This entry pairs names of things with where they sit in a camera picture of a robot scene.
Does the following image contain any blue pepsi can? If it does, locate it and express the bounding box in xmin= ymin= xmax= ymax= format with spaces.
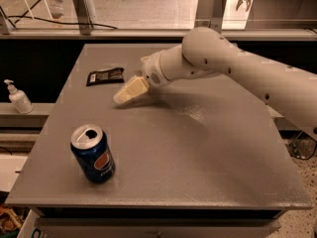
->
xmin=70 ymin=124 xmax=116 ymax=183

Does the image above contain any right metal bracket post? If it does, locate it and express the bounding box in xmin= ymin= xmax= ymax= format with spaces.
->
xmin=210 ymin=0 xmax=227 ymax=33

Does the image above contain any white pump bottle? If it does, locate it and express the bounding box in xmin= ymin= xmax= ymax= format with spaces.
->
xmin=4 ymin=79 xmax=33 ymax=114

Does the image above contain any black cable on floor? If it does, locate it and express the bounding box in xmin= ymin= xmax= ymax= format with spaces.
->
xmin=0 ymin=0 xmax=119 ymax=31

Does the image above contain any metal bracket post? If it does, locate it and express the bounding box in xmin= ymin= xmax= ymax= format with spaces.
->
xmin=210 ymin=0 xmax=227 ymax=33
xmin=72 ymin=0 xmax=91 ymax=36

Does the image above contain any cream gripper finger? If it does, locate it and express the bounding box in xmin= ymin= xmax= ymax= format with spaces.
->
xmin=113 ymin=76 xmax=143 ymax=104
xmin=121 ymin=76 xmax=150 ymax=102

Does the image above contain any left metal bracket post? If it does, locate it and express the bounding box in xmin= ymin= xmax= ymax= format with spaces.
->
xmin=72 ymin=0 xmax=91 ymax=36

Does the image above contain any black rxbar chocolate wrapper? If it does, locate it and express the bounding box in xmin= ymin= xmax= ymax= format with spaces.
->
xmin=86 ymin=67 xmax=124 ymax=86

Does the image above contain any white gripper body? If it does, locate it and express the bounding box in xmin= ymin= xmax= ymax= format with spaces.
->
xmin=141 ymin=52 xmax=170 ymax=87

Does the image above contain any black cables right floor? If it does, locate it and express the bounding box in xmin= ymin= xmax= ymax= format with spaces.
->
xmin=287 ymin=131 xmax=317 ymax=161

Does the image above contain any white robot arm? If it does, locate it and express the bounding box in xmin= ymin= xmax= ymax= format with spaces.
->
xmin=114 ymin=27 xmax=317 ymax=139

